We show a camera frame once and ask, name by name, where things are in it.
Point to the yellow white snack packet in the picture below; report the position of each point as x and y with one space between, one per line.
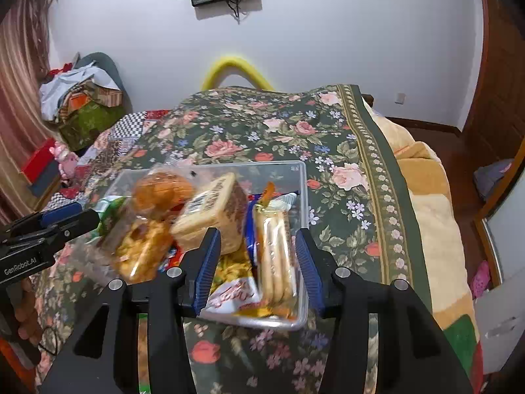
233 295

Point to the round orange bread packet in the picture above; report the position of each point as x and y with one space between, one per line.
162 191

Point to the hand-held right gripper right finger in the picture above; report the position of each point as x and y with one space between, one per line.
307 271

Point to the red box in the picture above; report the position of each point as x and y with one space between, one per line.
37 160

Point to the green patterned bag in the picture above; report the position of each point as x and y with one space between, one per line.
88 125

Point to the pink plush toy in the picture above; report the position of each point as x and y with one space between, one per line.
65 162

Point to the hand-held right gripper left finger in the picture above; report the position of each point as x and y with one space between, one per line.
207 266

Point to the yellow foam tube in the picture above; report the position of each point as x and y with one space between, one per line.
229 61

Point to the green floral bedspread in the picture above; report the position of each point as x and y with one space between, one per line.
266 131

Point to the patchwork quilt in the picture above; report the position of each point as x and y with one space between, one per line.
123 131

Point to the white wall socket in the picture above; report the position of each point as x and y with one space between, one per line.
399 97

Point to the person's left hand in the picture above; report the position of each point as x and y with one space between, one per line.
28 316

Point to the purple bag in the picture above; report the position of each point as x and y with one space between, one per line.
492 178

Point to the toast bread packet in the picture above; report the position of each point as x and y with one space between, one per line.
139 250

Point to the long clear cracker packet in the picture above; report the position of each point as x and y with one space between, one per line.
277 254

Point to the square sandwich cake packet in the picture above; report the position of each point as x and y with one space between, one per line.
205 213

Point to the beige fleece blanket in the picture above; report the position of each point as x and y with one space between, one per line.
434 213

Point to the pile of clothes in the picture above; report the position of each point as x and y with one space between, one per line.
74 90

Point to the striped brown curtain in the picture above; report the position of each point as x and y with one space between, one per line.
20 111

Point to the wooden door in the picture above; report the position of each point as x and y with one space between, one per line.
500 69

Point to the pink spotted item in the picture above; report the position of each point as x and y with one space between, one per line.
480 279

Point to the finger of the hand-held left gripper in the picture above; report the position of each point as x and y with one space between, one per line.
61 214
78 225

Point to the red snack packet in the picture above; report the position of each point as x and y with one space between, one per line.
174 256

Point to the green snack packet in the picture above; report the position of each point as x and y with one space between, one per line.
108 213

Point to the blue white snack packet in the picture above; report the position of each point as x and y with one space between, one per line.
251 238

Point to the clear plastic storage box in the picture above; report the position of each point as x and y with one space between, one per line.
287 172

